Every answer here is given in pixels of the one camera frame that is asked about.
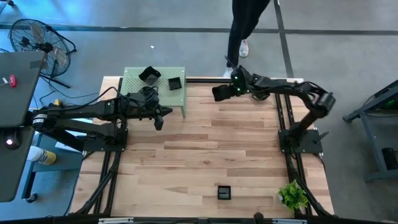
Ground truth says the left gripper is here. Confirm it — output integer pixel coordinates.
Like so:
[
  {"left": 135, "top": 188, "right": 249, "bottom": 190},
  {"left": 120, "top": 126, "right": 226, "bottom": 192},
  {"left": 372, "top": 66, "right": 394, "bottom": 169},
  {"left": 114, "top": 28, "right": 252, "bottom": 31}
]
[{"left": 124, "top": 93, "right": 174, "bottom": 131}]

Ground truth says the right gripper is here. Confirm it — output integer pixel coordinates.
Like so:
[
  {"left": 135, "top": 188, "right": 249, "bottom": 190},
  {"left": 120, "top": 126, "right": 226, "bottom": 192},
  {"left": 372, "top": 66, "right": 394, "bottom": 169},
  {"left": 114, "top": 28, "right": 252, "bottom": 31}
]
[{"left": 212, "top": 65, "right": 259, "bottom": 102}]

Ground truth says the black small square mini plate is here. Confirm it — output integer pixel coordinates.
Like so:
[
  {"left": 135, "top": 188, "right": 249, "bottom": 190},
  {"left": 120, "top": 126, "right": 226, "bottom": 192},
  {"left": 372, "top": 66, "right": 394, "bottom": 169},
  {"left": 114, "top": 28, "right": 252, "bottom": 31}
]
[
  {"left": 167, "top": 76, "right": 183, "bottom": 91},
  {"left": 217, "top": 185, "right": 232, "bottom": 200}
]

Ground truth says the black angular deep mini plate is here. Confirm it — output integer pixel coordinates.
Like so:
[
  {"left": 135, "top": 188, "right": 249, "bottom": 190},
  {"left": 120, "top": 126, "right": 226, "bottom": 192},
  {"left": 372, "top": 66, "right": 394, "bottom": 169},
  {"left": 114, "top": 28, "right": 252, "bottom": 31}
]
[{"left": 138, "top": 65, "right": 162, "bottom": 86}]

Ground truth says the black shallow mini plate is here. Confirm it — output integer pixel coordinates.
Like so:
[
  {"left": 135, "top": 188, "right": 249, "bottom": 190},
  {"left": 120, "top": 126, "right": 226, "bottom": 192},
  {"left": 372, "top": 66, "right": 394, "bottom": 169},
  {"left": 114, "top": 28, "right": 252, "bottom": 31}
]
[{"left": 252, "top": 91, "right": 271, "bottom": 101}]

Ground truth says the person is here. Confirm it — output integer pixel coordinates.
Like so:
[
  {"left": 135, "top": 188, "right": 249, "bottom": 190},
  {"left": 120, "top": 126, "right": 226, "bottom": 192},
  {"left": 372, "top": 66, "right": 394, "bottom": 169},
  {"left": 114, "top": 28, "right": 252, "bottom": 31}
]
[{"left": 223, "top": 0, "right": 272, "bottom": 78}]

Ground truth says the black clamp lever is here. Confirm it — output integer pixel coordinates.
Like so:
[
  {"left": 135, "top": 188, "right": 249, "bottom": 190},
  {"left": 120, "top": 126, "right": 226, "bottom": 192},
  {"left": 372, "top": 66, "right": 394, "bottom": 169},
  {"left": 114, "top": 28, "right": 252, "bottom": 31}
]
[{"left": 313, "top": 131, "right": 330, "bottom": 144}]

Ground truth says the artificial green potted plant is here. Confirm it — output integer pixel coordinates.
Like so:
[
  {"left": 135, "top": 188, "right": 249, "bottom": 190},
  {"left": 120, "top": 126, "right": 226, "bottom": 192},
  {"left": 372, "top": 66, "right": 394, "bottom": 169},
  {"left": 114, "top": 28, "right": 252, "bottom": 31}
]
[{"left": 277, "top": 179, "right": 309, "bottom": 213}]

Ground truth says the white and yellow bottle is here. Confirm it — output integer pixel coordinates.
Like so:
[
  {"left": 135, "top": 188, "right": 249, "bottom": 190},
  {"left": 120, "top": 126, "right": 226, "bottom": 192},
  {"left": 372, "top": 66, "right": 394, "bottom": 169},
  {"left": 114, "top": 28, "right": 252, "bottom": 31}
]
[{"left": 27, "top": 149, "right": 57, "bottom": 166}]

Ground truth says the black floor fan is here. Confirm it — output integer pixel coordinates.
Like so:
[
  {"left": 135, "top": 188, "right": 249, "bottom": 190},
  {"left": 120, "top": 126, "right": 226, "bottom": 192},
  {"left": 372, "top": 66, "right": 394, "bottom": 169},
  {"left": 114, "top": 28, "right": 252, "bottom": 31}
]
[{"left": 8, "top": 18, "right": 77, "bottom": 90}]

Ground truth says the grey side desk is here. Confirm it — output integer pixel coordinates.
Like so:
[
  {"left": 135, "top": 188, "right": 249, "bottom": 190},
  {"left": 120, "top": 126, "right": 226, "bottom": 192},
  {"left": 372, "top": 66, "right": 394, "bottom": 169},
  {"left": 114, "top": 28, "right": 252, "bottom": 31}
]
[{"left": 0, "top": 50, "right": 48, "bottom": 203}]

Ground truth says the black mouse with light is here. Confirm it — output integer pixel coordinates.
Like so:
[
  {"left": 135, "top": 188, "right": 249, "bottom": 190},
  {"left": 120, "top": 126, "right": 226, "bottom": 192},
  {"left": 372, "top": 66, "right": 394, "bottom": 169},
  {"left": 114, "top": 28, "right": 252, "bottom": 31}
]
[{"left": 2, "top": 132, "right": 22, "bottom": 151}]

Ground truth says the grey metal cart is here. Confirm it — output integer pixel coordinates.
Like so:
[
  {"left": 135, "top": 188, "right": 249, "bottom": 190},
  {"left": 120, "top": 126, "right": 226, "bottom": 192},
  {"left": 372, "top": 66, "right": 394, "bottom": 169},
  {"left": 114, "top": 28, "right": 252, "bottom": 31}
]
[{"left": 341, "top": 79, "right": 398, "bottom": 181}]

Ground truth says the black box device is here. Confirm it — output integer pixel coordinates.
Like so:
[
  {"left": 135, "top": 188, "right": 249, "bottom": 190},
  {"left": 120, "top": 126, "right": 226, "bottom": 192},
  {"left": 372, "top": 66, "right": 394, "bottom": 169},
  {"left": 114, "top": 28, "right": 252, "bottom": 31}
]
[{"left": 381, "top": 147, "right": 398, "bottom": 170}]

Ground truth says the silver bracket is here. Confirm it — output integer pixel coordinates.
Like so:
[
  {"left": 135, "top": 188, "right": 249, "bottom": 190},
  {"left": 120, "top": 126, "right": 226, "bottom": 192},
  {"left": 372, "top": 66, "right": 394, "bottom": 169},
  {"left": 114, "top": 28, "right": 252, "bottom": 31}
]
[
  {"left": 98, "top": 217, "right": 134, "bottom": 224},
  {"left": 272, "top": 218, "right": 308, "bottom": 224}
]

